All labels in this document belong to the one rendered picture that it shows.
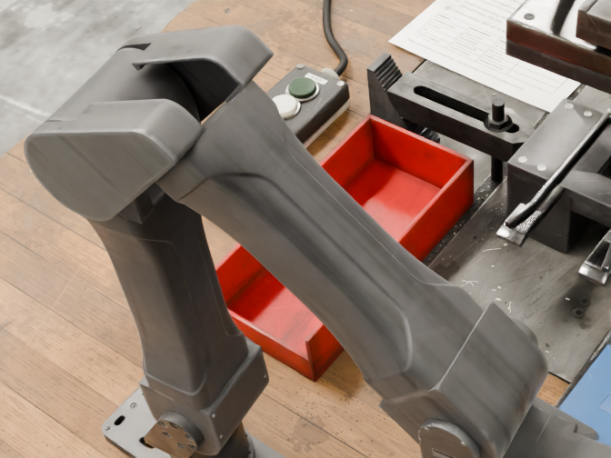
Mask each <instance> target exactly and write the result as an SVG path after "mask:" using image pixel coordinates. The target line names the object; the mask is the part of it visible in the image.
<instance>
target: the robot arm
mask: <svg viewBox="0 0 611 458"><path fill-rule="evenodd" d="M273 56H274V53H273V51H272V50H271V49H270V48H269V47H268V46H267V45H266V44H265V43H264V42H263V41H262V40H261V39H260V38H259V37H258V36H257V35H256V34H255V33H253V32H252V31H250V30H249V29H247V28H245V27H243V26H241V25H225V26H216V27H207V28H199V29H190V30H182V31H173V32H164V33H156V34H147V35H135V36H132V37H131V38H129V39H128V40H127V41H126V42H125V43H124V44H123V45H122V46H120V47H119V48H118V49H117V50H116V52H115V54H114V55H113V56H111V57H110V58H109V59H108V60H107V61H106V62H105V63H104V64H103V65H102V66H101V67H100V68H99V69H98V70H97V71H96V72H95V73H94V74H93V75H92V76H91V77H90V78H89V79H88V80H87V81H86V82H85V83H84V84H83V85H82V86H81V87H80V88H78V89H77V90H76V91H75V92H74V93H73V94H72V95H71V96H70V97H69V98H68V99H67V100H66V101H65V102H64V103H63V104H62V105H61V106H60V107H59V108H58V109H57V110H56V111H55V112H54V113H53V114H52V115H51V116H50V117H49V118H48V119H47V120H45V121H44V122H43V123H42V124H40V125H39V126H38V127H37V128H36V129H35V130H34V131H33V132H32V133H31V134H30V135H29V136H28V137H27V138H26V139H25V143H24V152H25V159H26V161H27V163H28V165H29V167H30V169H31V170H32V172H33V174H34V175H35V177H36V178H37V180H38V181H39V182H40V184H41V185H42V186H43V187H44V188H45V189H46V191H47V192H48V193H49V194H51V195H52V196H53V197H54V198H55V199H56V200H57V201H58V202H60V203H61V204H63V205H64V206H65V207H67V208H68V209H70V210H71V211H73V212H75V213H76V214H79V215H81V216H82V217H84V218H85V219H86V220H87V221H88V223H90V224H91V225H92V227H93V228H94V230H95V231H96V233H97V235H98V236H99V238H100V240H101V241H102V243H103V245H104V247H105V249H106V251H107V253H108V255H109V257H110V260H111V262H112V265H113V267H114V269H115V273H116V275H117V278H118V281H119V283H120V285H121V287H122V290H123V292H124V295H125V299H126V301H127V303H128V306H129V308H130V311H131V313H132V315H133V317H134V320H135V325H136V328H137V331H138V334H139V338H140V342H141V346H142V352H143V360H142V365H143V371H144V374H145V376H144V377H143V378H142V380H141V381H140V382H139V385H140V386H139V387H138V388H137V389H136V390H135V391H134V392H133V393H132V394H131V395H130V396H129V397H128V398H127V399H126V400H125V401H124V402H123V403H122V404H121V405H120V406H119V407H118V408H117V409H116V410H115V411H114V412H113V413H112V414H111V415H110V416H109V417H108V418H107V420H106V421H105V422H104V423H103V425H102V432H103V434H104V437H105V439H106V440H107V441H108V442H109V443H111V444H112V445H113V446H114V447H116V448H117V449H119V450H120V451H122V452H123V453H125V454H126V455H128V456H129V457H131V458H286V457H284V456H283V455H282V454H280V453H278V452H277V451H275V450H274V449H272V448H271V447H269V446H267V445H266V444H264V443H262V442H261V441H259V440H258V439H256V438H255V437H254V436H252V435H251V434H250V433H249V432H248V431H247V429H246V428H245V427H244V426H243V422H242V420H243V419H244V417H245V416H246V414H247V413H248V411H249V410H250V409H251V407H252V406H253V404H254V403H255V401H256V400H257V398H258V397H259V396H260V394H261V393H262V392H263V391H264V389H265V388H266V387H267V385H268V383H269V375H268V371H267V368H266V365H265V358H264V355H263V352H262V348H261V346H259V345H257V344H255V343H254V342H253V341H252V340H250V339H249V338H247V337H246V336H245V335H244V333H243V332H242V331H241V330H239V329H238V327H237V326H236V324H235V322H234V320H233V318H232V316H231V314H230V313H229V311H228V309H227V306H226V303H225V298H224V296H223V293H222V289H221V286H220V283H219V280H218V277H217V273H216V270H215V265H214V262H213V258H212V255H211V252H210V249H209V245H208V242H207V240H206V236H205V229H204V226H203V221H202V216H203V217H205V218H206V219H208V220H209V221H210V222H212V223H213V224H215V225H216V226H218V227H219V228H220V229H222V230H223V231H224V232H226V233H227V234H228V235H230V236H231V237H232V238H233V239H234V240H236V241H237V242H238V243H239V244H241V245H242V246H243V247H244V248H245V249H246V250H247V251H248V252H249V253H250V254H251V255H252V256H253V257H254V258H255V259H256V260H257V261H258V262H259V263H260V264H261V265H262V266H264V267H265V268H266V269H267V270H268V271H269V272H270V273H271V274H272V275H273V276H274V277H275V278H276V279H277V280H278V281H279V282H280V283H281V284H282V285H283V286H285V287H286V288H287V289H288V290H289V291H290V292H291V293H292V294H293V295H294V296H295V297H296V298H297V299H298V300H299V301H300V302H301V303H302V304H303V305H305V306H306V307H307V308H308V309H309V310H310V311H311V312H312V313H313V314H314V315H315V316H316V317H317V318H318V319H319V320H320V322H321V323H322V324H323V325H324V326H325V327H326V328H327V329H328V330H329V331H330V333H331V334H332V335H333V336H334V337H335V338H336V340H337V341H338V342H339V343H340V344H341V345H342V346H343V347H344V349H345V350H346V351H347V353H348V354H349V355H350V357H351V358H352V359H353V361H354V362H355V364H356V365H357V367H358V368H359V370H360V372H361V374H362V376H363V378H364V380H365V382H366V383H367V384H368V385H369V386H370V387H371V388H372V389H373V390H374V391H375V392H376V393H377V394H379V395H380V396H381V397H382V398H383V399H382V401H381V403H380V404H379V405H378V406H379V407H380V408H381V409H382V410H383V411H384V412H385V413H387V414H388V415H389V416H390V417H391V418H392V419H393V420H394V421H395V422H396V423H397V424H398V425H399V426H400V427H401V428H402V429H404V430H405V431H406V432H407V433H408V434H409V435H410V436H411V437H412V438H413V439H414V440H415V441H416V442H417V443H418V444H419V445H420V449H421V454H422V458H611V446H609V445H607V444H604V443H600V442H598V440H599V434H598V432H597V431H596V430H595V429H593V428H592V427H590V426H588V425H586V424H585V423H582V422H580V421H579V420H577V419H576V418H574V417H573V416H571V415H569V414H567V413H565V412H563V411H561V410H560V409H558V408H556V407H555V406H554V405H552V404H550V403H548V402H546V401H544V400H542V399H541V398H539V397H537V394H538V392H539V390H540V389H541V387H542V385H543V383H544V381H545V379H546V378H547V375H548V363H547V360H546V358H545V356H544V354H543V353H542V351H541V350H540V348H539V347H538V341H537V338H536V335H535V334H534V332H533V331H532V330H531V329H530V328H529V327H528V326H527V325H526V324H524V323H523V322H521V321H519V320H517V319H516V318H514V317H511V316H507V315H506V314H505V313H504V312H503V311H502V310H501V309H500V308H499V307H498V306H497V305H496V304H495V303H494V302H493V301H492V300H489V301H487V302H484V303H481V304H478V303H477V302H476V301H475V300H474V299H473V298H472V297H471V296H470V295H469V294H468V293H467V292H466V291H465V290H464V289H463V288H462V287H460V286H455V285H453V284H451V283H449V282H448V281H447V280H446V279H444V278H443V277H441V276H439V275H438V274H436V273H435V272H434V271H432V270H431V269H429V268H428V267H427V266H425V265H424V264H423V263H421V262H420V261H419V260H417V259H416V258H415V257H414V256H413V255H411V254H410V253H409V252H408V251H407V250H406V249H405V248H404V247H403V246H402V245H401V244H400V243H399V242H397V241H396V240H395V239H394V238H393V237H392V236H391V235H390V234H389V233H388V232H387V231H386V230H385V229H384V228H383V227H382V226H381V225H380V224H379V223H378V222H377V221H376V220H375V219H374V218H373V217H372V216H371V215H370V214H369V213H368V212H367V211H366V210H365V209H364V208H363V207H362V206H361V205H360V204H359V203H358V202H357V201H356V200H355V199H354V198H353V197H352V196H351V195H350V194H349V193H348V192H347V191H346V190H345V189H343V188H342V187H341V186H340V185H339V184H338V183H337V182H336V181H335V180H334V179H333V178H332V177H331V176H330V175H329V174H328V172H327V171H326V170H325V169H324V168H323V167H322V166H321V165H320V164H319V163H318V162H317V161H316V159H315V158H314V157H313V156H312V155H311V154H310V153H309V152H308V151H307V150H306V148H305V147H304V146H303V145H302V143H301V142H300V141H299V140H298V139H297V137H296V136H295V134H294V133H293V132H292V130H291V129H290V128H289V126H288V125H287V123H286V122H285V120H284V119H283V117H282V116H281V115H280V114H279V111H278V108H277V106H276V104H275V102H274V101H273V99H272V98H271V97H270V96H269V95H268V94H267V93H266V92H265V91H264V90H263V89H262V88H261V87H260V86H259V85H258V84H257V83H256V82H255V81H254V80H253V78H254V77H255V76H256V75H257V74H258V73H259V72H260V70H261V69H262V68H263V67H264V66H265V65H266V64H267V63H268V61H269V60H270V59H271V58H272V57H273ZM219 105H221V106H220V107H219V108H217V107H218V106H219ZM216 108H217V109H216ZM212 112H213V113H212ZM211 113H212V114H211ZM210 114H211V115H210ZM209 115H210V116H209ZM208 116H209V117H208ZM207 117H208V119H207V120H206V121H205V122H204V123H203V124H201V122H202V121H203V120H204V119H206V118H207ZM201 215H202V216H201ZM144 443H148V444H149V445H151V446H152V447H154V449H149V448H147V447H146V446H144Z"/></svg>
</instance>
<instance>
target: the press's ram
mask: <svg viewBox="0 0 611 458"><path fill-rule="evenodd" d="M506 55H509V56H511V57H514V58H516V59H518V60H521V61H523V62H526V63H529V64H531V65H535V66H537V67H540V68H543V69H545V70H547V71H549V72H552V73H555V74H557V75H562V76H563V77H566V78H569V79H571V80H574V81H576V82H578V83H581V84H583V85H588V86H590V87H593V88H595V89H597V90H600V91H602V92H605V93H608V94H610V95H611V0H525V2H524V3H523V4H521V5H520V6H519V7H518V8H517V9H516V10H515V12H514V13H513V14H511V15H510V16H509V17H508V18H507V19H506Z"/></svg>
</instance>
